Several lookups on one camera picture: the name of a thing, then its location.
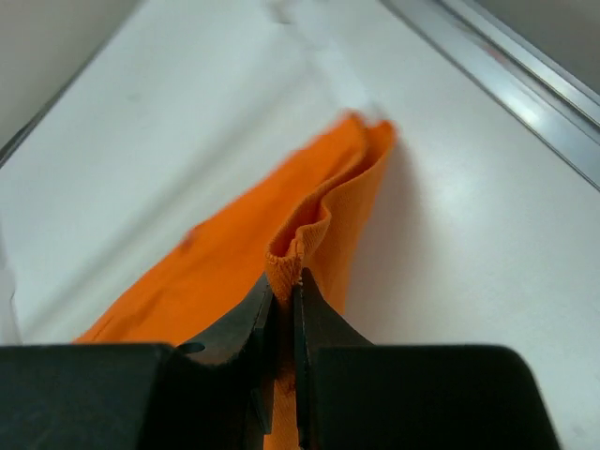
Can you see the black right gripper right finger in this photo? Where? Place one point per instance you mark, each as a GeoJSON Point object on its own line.
{"type": "Point", "coordinates": [323, 343]}

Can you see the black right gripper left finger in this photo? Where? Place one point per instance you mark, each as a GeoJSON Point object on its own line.
{"type": "Point", "coordinates": [237, 357]}

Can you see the orange trousers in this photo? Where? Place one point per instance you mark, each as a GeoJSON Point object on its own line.
{"type": "Point", "coordinates": [307, 214]}

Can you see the aluminium table rail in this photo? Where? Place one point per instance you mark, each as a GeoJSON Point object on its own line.
{"type": "Point", "coordinates": [538, 59]}

